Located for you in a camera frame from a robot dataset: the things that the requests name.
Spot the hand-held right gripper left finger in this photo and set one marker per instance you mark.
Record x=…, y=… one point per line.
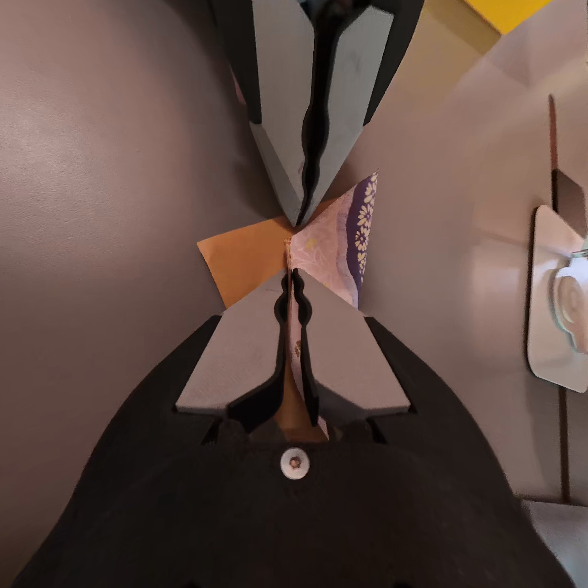
x=229, y=363

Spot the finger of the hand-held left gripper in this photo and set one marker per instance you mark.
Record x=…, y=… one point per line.
x=285, y=69
x=349, y=92

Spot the yellow box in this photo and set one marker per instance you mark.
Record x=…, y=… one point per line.
x=505, y=11

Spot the purple floral origami paper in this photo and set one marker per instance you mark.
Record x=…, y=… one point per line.
x=321, y=239

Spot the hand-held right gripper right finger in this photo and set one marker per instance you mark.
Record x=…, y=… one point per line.
x=353, y=363

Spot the clear adhesive hook plate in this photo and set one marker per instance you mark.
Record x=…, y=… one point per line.
x=546, y=275

